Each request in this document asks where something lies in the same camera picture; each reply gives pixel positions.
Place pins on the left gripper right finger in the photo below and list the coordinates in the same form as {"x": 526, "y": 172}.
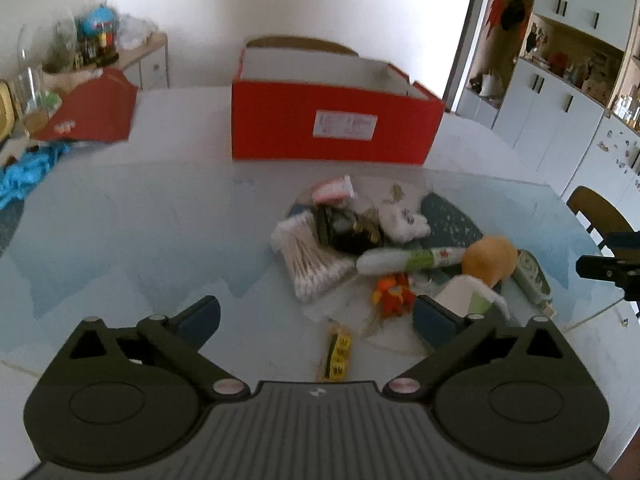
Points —
{"x": 453, "y": 340}

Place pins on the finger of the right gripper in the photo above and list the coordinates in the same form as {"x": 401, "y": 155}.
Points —
{"x": 602, "y": 268}
{"x": 623, "y": 240}

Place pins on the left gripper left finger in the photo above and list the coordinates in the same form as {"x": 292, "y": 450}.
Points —
{"x": 173, "y": 344}

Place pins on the white patterned plastic bag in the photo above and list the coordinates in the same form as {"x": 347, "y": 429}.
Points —
{"x": 464, "y": 295}

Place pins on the orange red toy figure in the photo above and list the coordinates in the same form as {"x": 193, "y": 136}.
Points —
{"x": 392, "y": 296}

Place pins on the orange round plush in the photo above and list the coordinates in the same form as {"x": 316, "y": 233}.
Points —
{"x": 491, "y": 260}

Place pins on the white green tube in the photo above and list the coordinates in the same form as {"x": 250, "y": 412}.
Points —
{"x": 386, "y": 261}

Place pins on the white plush toy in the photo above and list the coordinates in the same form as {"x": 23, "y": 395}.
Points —
{"x": 401, "y": 225}

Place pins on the black snack packet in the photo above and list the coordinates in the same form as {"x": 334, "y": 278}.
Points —
{"x": 345, "y": 231}

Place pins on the cotton swabs pack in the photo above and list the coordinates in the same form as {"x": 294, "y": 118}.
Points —
{"x": 314, "y": 269}

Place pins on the small pink white packet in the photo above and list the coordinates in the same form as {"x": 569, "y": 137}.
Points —
{"x": 335, "y": 191}

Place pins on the dark green patterned mat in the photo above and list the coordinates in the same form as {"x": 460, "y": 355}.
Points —
{"x": 450, "y": 227}

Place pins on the yellow black small packet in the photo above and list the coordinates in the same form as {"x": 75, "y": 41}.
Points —
{"x": 335, "y": 363}

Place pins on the blue cloth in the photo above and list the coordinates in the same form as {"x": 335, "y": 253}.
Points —
{"x": 23, "y": 176}

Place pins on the red paper bag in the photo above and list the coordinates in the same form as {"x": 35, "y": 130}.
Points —
{"x": 98, "y": 110}

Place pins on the red cardboard box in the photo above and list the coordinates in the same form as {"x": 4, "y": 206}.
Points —
{"x": 298, "y": 104}

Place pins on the white wooden sideboard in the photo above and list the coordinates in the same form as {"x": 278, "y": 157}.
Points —
{"x": 146, "y": 67}

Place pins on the clear plastic bag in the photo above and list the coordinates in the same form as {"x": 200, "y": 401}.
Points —
{"x": 133, "y": 32}

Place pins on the brown wooden chair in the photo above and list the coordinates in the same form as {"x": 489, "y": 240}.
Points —
{"x": 299, "y": 43}

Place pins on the blue globe toy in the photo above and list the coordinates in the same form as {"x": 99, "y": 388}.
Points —
{"x": 100, "y": 24}

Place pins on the white wall cabinet unit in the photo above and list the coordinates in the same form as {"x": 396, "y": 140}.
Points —
{"x": 543, "y": 74}

